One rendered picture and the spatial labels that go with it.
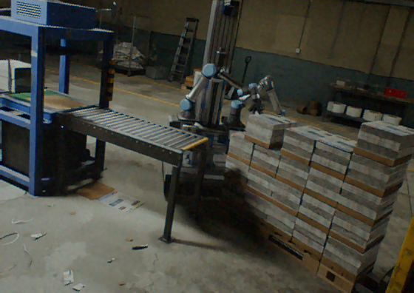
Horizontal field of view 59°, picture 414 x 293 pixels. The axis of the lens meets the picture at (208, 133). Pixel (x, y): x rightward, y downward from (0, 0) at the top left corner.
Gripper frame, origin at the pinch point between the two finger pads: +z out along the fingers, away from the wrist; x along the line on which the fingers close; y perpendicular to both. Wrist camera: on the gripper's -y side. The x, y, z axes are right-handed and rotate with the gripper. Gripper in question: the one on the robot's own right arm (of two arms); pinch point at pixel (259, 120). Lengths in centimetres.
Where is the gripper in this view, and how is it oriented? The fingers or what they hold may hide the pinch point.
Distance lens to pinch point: 351.7
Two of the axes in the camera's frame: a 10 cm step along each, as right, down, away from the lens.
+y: 6.7, -1.9, -7.2
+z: 2.0, 9.8, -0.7
